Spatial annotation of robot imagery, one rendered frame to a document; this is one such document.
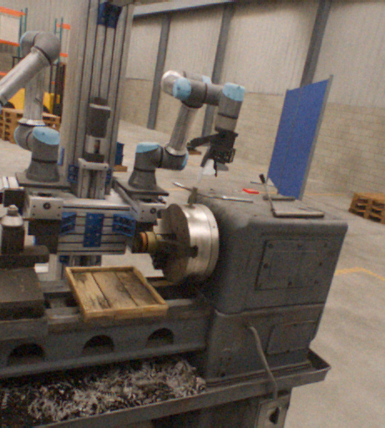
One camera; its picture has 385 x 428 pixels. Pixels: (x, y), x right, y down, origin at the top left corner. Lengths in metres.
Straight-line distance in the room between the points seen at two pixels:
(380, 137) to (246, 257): 11.25
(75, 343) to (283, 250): 0.85
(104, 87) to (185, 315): 1.20
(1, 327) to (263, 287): 0.95
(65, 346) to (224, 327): 0.60
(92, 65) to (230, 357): 1.49
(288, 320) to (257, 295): 0.24
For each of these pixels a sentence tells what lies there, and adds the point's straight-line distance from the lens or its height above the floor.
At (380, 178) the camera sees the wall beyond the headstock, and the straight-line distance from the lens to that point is 12.54.
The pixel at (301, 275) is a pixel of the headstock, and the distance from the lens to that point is 1.80.
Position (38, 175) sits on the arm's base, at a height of 1.19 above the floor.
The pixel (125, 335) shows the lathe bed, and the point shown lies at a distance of 1.57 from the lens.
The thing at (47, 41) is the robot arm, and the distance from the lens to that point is 1.98.
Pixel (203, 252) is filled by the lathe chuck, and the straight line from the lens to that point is 1.53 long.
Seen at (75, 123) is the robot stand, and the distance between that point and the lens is 2.17.
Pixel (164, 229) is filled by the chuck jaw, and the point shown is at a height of 1.13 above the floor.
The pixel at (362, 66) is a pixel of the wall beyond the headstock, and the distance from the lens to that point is 13.51.
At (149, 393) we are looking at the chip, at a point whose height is 0.59.
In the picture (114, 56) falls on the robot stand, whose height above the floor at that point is 1.77.
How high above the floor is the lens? 1.62
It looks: 15 degrees down
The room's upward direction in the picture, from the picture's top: 10 degrees clockwise
